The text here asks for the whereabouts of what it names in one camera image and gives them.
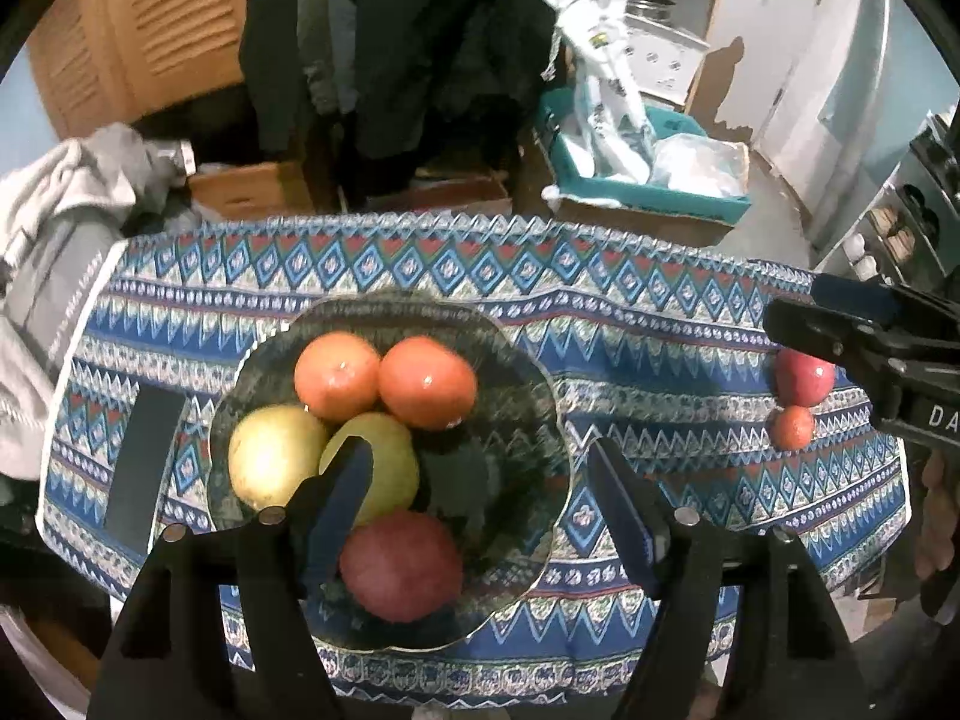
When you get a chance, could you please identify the blue patterned tablecloth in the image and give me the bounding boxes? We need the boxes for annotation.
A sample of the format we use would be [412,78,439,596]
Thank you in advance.
[34,214,913,713]

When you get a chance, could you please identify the teal box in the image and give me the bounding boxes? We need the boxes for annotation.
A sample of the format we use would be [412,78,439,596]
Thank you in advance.
[535,86,752,224]

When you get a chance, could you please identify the metal shelf with jars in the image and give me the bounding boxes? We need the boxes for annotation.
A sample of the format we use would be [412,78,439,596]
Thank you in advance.
[816,111,960,287]

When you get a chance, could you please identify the white printed plastic bag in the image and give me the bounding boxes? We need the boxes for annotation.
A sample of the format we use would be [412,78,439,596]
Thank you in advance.
[531,0,659,182]

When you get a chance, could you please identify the person's right hand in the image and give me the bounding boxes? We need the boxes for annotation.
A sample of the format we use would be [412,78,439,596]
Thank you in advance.
[919,456,960,582]

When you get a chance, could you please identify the clear plastic bag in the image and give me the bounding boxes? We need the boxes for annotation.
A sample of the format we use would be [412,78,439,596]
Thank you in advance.
[651,133,749,200]

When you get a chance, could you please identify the yellow pear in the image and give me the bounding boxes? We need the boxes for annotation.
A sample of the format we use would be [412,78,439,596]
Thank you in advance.
[228,404,332,512]
[319,412,421,528]

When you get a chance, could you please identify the dark hanging clothes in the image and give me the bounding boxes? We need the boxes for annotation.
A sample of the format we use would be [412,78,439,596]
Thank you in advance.
[238,0,587,160]

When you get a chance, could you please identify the scalloped glass plate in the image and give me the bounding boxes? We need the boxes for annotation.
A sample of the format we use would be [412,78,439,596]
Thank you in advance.
[208,292,575,653]

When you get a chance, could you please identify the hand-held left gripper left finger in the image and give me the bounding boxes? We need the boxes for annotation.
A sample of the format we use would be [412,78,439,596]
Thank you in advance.
[86,439,376,720]

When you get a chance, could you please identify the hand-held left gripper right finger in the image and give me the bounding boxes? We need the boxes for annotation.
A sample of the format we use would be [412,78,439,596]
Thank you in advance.
[587,437,871,720]

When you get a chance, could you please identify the wooden shelf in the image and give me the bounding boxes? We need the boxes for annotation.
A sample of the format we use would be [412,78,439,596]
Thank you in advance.
[577,0,737,122]

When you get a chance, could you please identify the black smartphone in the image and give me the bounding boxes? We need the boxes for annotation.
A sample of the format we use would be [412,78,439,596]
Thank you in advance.
[103,387,188,560]

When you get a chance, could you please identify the small tangerine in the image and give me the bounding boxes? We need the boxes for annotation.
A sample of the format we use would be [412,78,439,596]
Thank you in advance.
[770,406,816,452]

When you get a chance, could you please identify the wooden louvre door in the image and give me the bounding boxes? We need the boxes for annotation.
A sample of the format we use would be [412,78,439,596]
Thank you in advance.
[28,0,257,140]

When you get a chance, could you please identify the red apple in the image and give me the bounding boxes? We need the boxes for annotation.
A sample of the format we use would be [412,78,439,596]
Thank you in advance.
[339,509,465,624]
[775,349,836,408]

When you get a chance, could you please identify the grey hoodie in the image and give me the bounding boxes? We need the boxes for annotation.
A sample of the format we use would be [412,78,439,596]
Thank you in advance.
[0,123,190,482]

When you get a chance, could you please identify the flat cardboard box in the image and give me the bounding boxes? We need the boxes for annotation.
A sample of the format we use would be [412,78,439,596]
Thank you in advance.
[366,175,515,216]

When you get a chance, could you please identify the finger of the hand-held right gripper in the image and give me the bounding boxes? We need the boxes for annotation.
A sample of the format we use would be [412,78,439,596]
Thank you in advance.
[763,298,901,383]
[811,273,902,327]

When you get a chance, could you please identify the orange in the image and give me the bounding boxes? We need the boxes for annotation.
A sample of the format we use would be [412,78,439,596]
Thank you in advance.
[294,331,383,423]
[378,337,479,431]

